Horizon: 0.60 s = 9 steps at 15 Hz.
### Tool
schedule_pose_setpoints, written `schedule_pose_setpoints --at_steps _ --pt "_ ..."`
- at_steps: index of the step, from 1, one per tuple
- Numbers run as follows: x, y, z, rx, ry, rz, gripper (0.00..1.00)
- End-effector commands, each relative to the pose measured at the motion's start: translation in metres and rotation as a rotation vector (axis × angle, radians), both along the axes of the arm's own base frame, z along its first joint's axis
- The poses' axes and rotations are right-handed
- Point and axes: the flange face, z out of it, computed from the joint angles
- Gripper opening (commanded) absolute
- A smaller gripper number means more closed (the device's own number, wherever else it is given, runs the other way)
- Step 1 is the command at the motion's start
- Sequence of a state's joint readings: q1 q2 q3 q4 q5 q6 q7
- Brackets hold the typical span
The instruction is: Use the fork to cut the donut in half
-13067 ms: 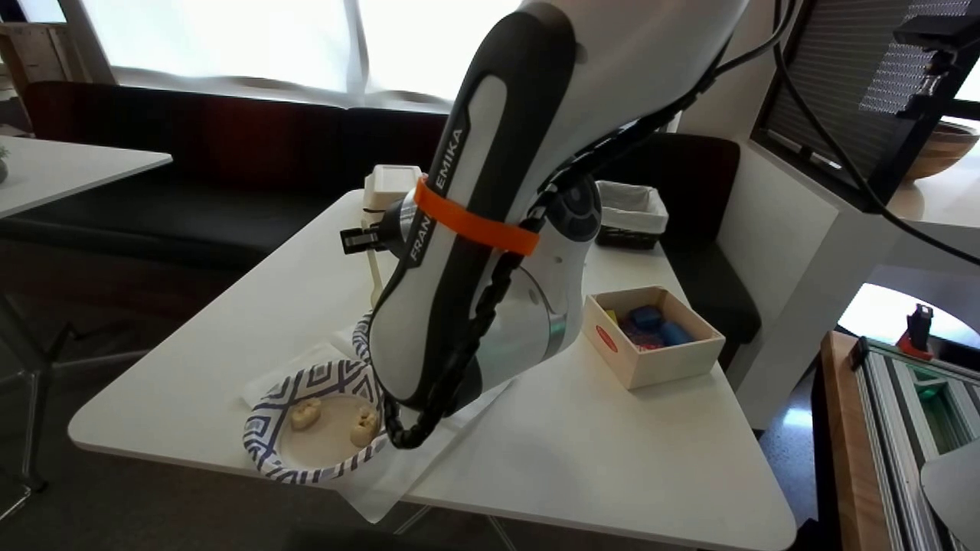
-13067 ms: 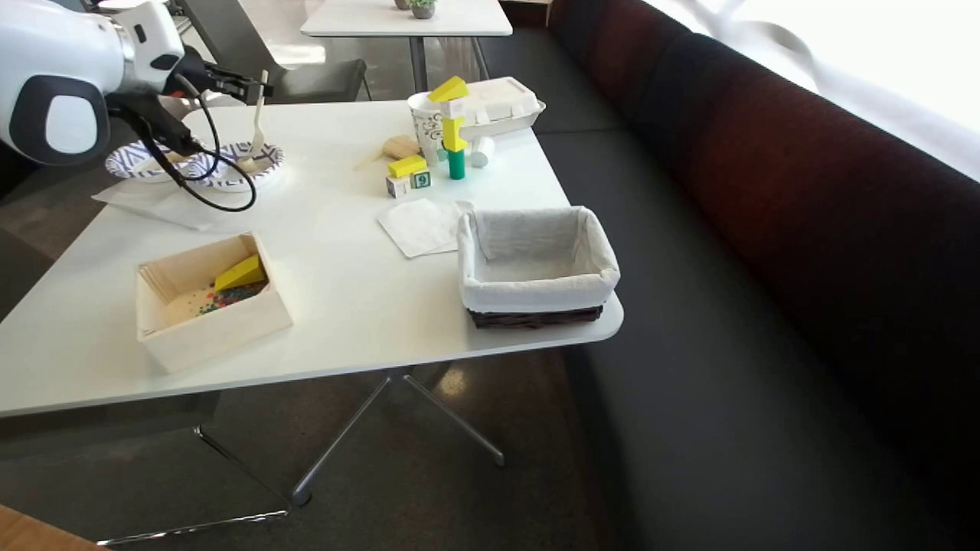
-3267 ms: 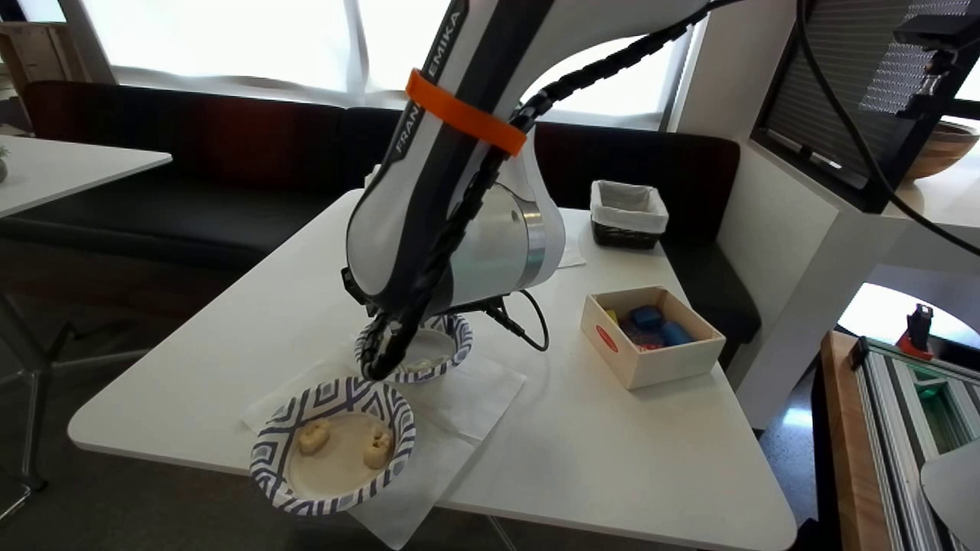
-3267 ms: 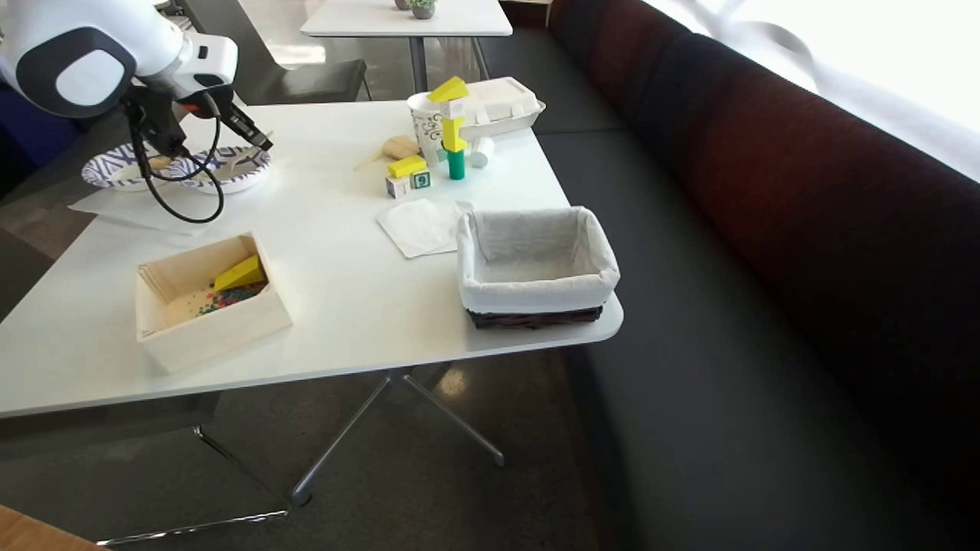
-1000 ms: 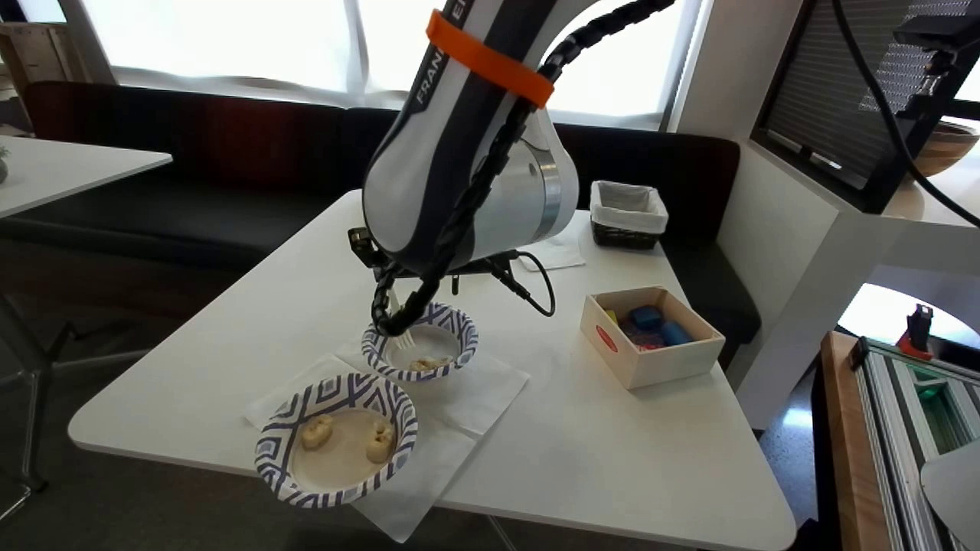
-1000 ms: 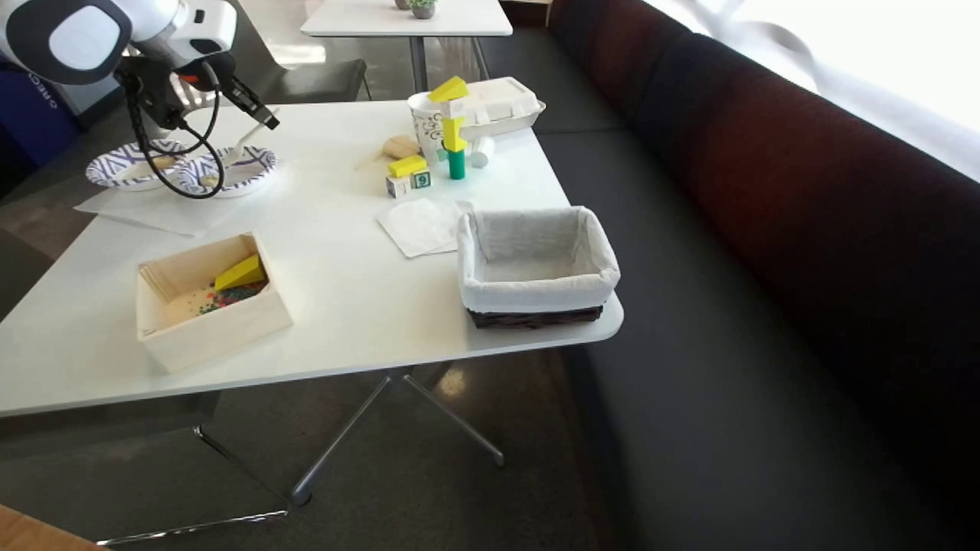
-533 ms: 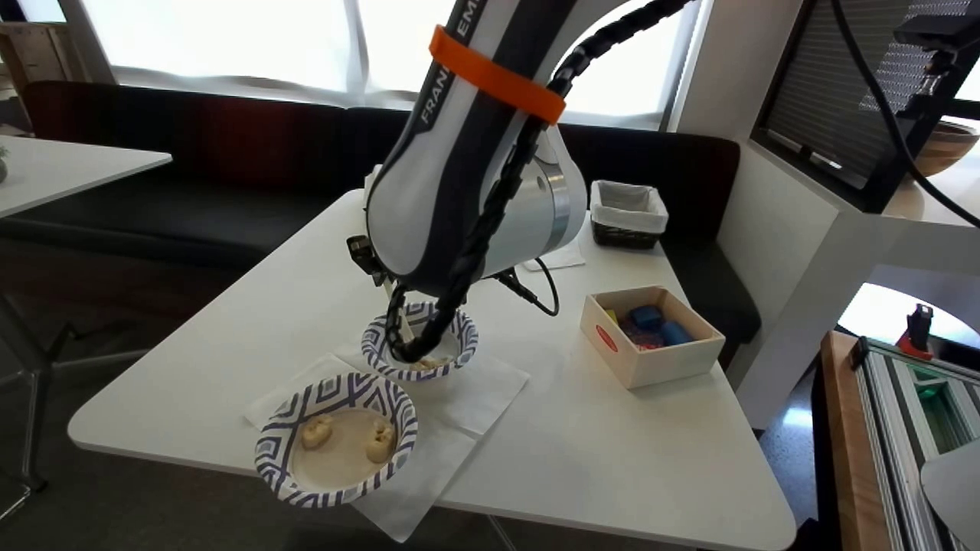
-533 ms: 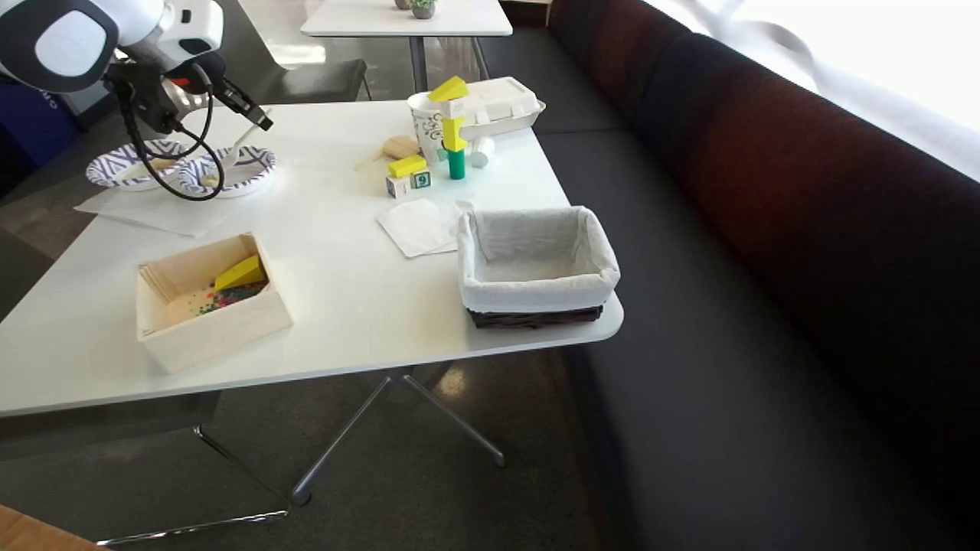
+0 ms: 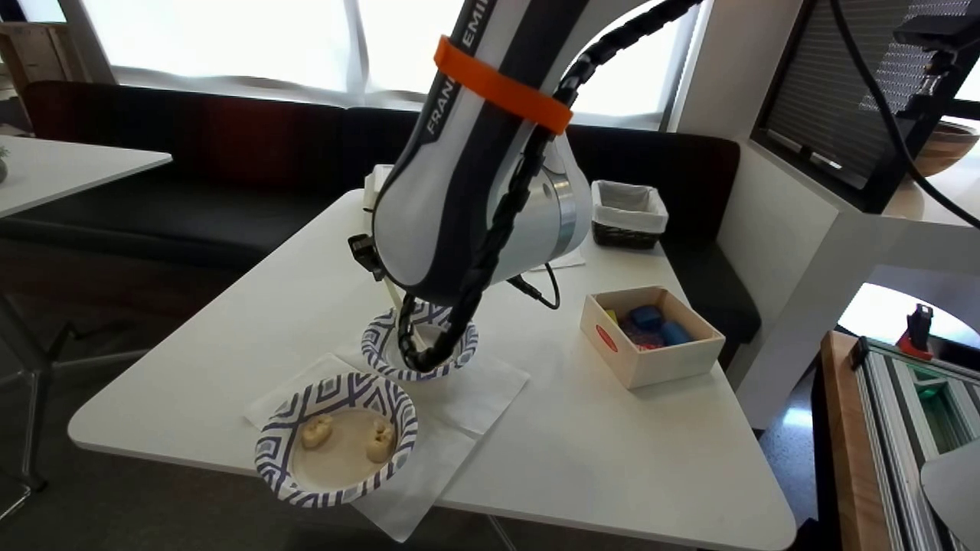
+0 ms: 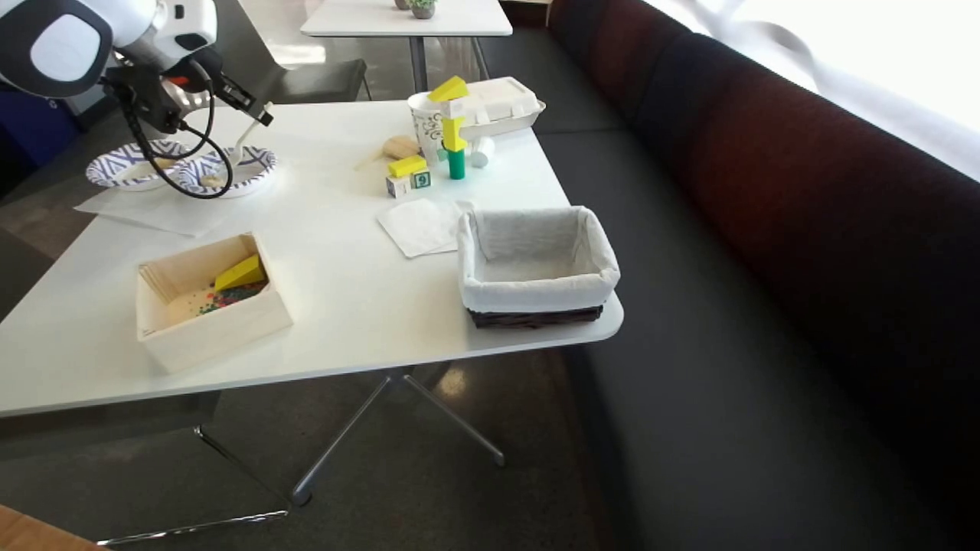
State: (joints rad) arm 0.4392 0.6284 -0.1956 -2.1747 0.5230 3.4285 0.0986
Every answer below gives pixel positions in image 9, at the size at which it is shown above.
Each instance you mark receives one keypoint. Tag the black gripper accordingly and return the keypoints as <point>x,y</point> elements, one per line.
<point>367,254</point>

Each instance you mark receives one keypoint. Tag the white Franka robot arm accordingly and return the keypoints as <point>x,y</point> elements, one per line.
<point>429,225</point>

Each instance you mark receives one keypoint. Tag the beige donut piece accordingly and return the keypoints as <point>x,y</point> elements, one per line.
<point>314,432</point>
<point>379,443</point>

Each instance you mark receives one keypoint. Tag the dark brown upholstered bench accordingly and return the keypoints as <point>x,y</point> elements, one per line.
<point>204,141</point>

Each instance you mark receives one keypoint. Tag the dark basket with white liner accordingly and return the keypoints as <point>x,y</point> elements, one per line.
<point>631,202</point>

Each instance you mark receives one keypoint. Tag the blue toy block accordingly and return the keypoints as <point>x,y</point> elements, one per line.
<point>643,316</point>
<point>674,335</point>

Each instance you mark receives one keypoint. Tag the cream wooden toy box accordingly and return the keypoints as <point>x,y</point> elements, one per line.
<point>663,369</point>

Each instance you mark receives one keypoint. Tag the white side table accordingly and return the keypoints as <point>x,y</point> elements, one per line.
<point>62,170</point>

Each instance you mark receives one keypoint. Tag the white monitor stand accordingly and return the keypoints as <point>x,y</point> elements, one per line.
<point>786,254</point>

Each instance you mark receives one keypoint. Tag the black monitor screen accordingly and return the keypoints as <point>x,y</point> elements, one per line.
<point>806,79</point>

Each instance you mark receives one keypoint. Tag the round white table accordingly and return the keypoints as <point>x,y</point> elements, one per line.
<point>876,311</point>

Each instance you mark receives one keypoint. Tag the light wooden plank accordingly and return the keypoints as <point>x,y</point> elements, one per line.
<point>853,459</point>

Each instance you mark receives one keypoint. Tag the red and black tool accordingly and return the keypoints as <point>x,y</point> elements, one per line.
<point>919,331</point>

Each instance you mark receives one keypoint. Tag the brown wooden bowl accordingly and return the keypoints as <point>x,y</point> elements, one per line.
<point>944,153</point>

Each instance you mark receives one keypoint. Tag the green plastic part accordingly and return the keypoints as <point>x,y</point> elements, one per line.
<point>944,418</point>

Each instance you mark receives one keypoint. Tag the grey metal frame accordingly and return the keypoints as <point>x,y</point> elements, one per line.
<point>903,449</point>

